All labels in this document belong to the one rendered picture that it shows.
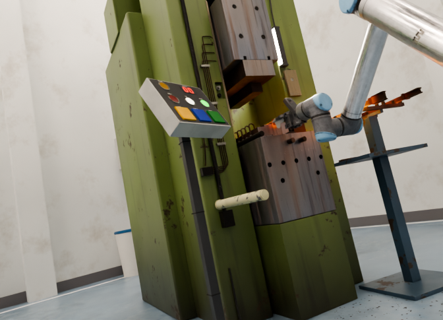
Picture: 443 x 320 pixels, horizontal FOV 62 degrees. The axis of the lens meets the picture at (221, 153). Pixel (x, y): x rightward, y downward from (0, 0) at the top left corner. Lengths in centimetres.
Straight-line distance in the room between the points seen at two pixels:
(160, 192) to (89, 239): 300
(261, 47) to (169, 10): 56
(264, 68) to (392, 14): 93
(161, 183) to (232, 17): 106
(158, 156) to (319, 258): 111
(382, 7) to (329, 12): 411
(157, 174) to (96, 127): 326
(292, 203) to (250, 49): 87
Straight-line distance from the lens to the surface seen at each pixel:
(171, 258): 228
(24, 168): 497
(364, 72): 168
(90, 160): 533
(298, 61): 249
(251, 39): 216
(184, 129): 150
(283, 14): 260
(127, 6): 297
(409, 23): 132
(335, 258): 207
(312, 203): 199
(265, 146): 188
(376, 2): 143
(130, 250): 482
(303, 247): 193
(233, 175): 198
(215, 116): 166
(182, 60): 207
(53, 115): 539
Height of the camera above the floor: 60
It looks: 8 degrees up
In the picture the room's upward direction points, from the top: 12 degrees counter-clockwise
